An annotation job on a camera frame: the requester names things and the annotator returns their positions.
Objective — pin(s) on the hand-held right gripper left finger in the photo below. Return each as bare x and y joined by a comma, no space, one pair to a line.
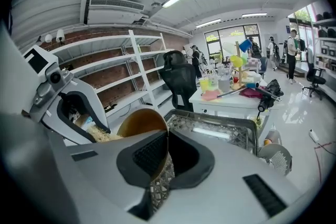
105,173

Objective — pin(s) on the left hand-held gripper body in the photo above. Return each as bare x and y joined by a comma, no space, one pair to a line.
47,81

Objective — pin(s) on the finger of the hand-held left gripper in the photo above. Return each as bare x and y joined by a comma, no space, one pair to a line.
63,128
89,94

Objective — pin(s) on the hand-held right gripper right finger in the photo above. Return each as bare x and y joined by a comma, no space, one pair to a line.
223,191

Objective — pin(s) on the brown ceramic bowl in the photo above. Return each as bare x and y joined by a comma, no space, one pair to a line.
141,120

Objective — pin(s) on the white spotlight lamp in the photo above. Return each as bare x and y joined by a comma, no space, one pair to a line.
48,38
60,35

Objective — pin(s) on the wicker table with glass top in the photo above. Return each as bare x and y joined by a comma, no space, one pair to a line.
236,136

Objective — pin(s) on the grey slotted basket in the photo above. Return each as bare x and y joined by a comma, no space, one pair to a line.
273,160

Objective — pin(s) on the white shelf rack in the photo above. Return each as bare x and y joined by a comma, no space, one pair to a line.
136,49
325,39

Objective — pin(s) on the orange round object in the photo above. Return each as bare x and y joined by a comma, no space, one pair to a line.
267,142

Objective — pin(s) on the white table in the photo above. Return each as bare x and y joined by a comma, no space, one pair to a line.
231,106

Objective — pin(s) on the white ceiling air conditioner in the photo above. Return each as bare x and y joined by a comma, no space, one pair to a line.
115,11

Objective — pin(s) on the black office chair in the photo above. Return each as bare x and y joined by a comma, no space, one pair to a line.
181,78
315,78

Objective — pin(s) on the pink cloth pad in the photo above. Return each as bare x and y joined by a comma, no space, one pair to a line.
211,95

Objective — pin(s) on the magenta cloth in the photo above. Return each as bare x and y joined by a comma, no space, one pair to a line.
250,93

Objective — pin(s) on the grey mug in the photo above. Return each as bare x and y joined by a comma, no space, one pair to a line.
224,85

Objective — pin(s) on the white power strip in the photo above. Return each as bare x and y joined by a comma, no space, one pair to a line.
314,136

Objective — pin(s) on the yellow tumbler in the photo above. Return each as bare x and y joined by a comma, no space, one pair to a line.
204,85

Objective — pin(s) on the blue roller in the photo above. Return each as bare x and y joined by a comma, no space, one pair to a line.
252,85

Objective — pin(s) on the wooden cup stand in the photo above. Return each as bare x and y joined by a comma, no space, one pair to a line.
239,76

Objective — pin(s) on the yellow cup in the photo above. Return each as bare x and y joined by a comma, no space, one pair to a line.
236,61

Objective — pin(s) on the blue cup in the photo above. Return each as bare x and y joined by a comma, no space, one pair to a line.
245,45

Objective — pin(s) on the black framed window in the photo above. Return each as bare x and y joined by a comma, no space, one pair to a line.
231,34

